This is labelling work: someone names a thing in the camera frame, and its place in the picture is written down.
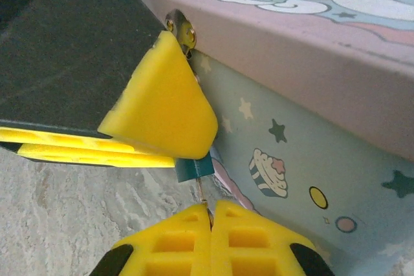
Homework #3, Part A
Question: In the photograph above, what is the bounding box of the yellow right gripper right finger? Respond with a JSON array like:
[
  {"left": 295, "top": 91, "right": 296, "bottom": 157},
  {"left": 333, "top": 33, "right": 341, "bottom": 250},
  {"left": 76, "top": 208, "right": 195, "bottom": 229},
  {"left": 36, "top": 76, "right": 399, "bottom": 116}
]
[{"left": 210, "top": 199, "right": 336, "bottom": 276}]

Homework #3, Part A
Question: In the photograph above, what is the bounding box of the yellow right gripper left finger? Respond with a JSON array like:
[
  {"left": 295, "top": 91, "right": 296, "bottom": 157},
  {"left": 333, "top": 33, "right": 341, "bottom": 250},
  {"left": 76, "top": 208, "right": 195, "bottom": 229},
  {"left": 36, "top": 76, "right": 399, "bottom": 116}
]
[{"left": 93, "top": 204, "right": 213, "bottom": 276}]

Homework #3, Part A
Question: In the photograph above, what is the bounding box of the small metal key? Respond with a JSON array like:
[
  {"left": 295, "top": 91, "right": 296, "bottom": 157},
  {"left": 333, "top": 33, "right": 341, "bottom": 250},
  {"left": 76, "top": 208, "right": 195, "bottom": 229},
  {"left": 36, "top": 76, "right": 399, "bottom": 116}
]
[{"left": 196, "top": 175, "right": 214, "bottom": 225}]

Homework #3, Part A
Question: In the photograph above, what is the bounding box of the teal padlock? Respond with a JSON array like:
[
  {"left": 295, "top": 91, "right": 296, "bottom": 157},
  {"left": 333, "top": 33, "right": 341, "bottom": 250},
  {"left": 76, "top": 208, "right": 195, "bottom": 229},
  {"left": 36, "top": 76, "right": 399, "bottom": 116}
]
[{"left": 175, "top": 151, "right": 215, "bottom": 184}]

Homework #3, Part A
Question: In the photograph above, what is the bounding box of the metal hasp on box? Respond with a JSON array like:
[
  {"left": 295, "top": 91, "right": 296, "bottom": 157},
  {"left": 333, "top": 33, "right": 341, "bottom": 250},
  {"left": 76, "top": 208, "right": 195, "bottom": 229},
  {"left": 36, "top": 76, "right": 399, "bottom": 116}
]
[{"left": 164, "top": 8, "right": 203, "bottom": 93}]

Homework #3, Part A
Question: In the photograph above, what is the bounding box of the pastel blue cartoon tin box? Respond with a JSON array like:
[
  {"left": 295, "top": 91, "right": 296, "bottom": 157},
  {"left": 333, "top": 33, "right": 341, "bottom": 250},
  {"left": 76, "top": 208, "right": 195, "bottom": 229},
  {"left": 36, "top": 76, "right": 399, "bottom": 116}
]
[{"left": 129, "top": 0, "right": 414, "bottom": 276}]

